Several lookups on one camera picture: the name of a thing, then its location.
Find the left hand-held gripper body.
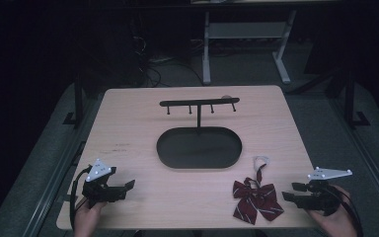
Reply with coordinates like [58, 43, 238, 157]
[82, 158, 128, 208]

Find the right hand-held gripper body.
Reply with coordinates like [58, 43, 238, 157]
[303, 166, 353, 217]

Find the dark red striped bow tie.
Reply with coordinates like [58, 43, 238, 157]
[232, 155, 285, 226]

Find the black hook rack with tray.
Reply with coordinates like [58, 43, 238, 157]
[156, 96, 244, 171]

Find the person's left hand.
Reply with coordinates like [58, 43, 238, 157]
[73, 198, 109, 237]

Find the person's right hand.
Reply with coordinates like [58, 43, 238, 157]
[307, 185, 358, 237]

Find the black metal stand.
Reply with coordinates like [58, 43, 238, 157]
[342, 69, 372, 128]
[62, 74, 86, 128]

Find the black cable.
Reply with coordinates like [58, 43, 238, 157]
[69, 165, 94, 229]
[322, 184, 365, 237]

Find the tangle of floor cables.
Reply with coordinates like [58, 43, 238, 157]
[129, 18, 205, 89]

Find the white metal table frame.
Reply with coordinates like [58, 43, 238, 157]
[201, 9, 298, 86]

